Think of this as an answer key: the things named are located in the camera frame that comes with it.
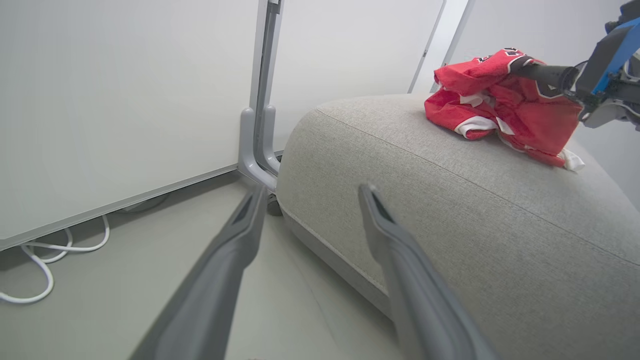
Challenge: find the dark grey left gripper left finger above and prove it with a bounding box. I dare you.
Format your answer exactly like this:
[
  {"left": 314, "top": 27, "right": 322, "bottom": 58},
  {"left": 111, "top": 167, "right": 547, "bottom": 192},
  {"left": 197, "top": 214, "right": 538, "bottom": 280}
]
[{"left": 129, "top": 185, "right": 269, "bottom": 360}]

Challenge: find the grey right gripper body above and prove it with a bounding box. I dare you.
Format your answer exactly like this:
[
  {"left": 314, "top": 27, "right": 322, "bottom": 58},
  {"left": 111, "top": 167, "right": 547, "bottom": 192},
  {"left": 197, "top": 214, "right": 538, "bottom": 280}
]
[{"left": 569, "top": 0, "right": 640, "bottom": 132}]

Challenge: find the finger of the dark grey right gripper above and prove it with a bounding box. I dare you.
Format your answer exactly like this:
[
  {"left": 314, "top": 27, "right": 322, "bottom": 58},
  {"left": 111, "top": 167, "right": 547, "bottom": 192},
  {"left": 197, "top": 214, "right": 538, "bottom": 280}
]
[{"left": 509, "top": 56, "right": 581, "bottom": 92}]

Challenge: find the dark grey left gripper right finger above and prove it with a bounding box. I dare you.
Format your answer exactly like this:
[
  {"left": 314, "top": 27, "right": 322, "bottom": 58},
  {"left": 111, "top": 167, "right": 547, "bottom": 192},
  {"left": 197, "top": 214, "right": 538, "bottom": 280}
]
[{"left": 357, "top": 183, "right": 501, "bottom": 360}]

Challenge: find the red and white garment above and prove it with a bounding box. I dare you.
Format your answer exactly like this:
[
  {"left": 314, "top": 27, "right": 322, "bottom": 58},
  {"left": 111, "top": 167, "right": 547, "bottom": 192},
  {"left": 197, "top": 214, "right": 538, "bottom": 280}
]
[{"left": 424, "top": 47, "right": 586, "bottom": 173}]

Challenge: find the slim grey partition post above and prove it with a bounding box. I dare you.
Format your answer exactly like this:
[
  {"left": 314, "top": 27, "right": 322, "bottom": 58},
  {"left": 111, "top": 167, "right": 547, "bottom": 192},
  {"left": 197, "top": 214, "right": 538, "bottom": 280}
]
[{"left": 407, "top": 0, "right": 477, "bottom": 96}]

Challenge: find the white cable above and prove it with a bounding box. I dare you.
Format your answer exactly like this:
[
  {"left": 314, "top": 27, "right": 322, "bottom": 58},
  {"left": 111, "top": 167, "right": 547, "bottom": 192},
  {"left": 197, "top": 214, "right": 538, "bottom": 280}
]
[{"left": 0, "top": 215, "right": 111, "bottom": 305}]

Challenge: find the grey partition post with foot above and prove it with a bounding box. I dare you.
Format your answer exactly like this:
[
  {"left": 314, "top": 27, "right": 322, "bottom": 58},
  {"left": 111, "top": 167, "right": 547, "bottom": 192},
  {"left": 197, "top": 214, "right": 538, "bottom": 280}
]
[{"left": 237, "top": 0, "right": 286, "bottom": 194}]

